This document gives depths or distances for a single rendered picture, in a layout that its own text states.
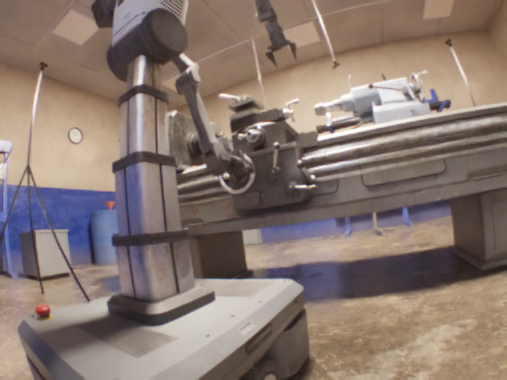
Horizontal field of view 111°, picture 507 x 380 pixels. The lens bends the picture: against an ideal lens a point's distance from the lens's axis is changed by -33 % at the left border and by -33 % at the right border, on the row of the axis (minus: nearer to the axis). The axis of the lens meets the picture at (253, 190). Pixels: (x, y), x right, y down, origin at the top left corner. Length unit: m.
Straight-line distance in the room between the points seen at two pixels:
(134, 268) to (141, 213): 0.12
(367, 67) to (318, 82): 1.01
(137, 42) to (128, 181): 0.37
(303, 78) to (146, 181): 4.92
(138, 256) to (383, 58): 5.21
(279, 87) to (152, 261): 5.05
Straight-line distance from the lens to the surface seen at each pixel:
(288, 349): 0.68
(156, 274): 0.56
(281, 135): 1.34
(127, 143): 0.65
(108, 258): 4.53
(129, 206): 0.60
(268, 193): 1.32
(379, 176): 1.40
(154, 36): 0.72
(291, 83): 5.37
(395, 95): 1.66
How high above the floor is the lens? 0.44
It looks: 7 degrees up
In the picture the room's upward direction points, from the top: 8 degrees counter-clockwise
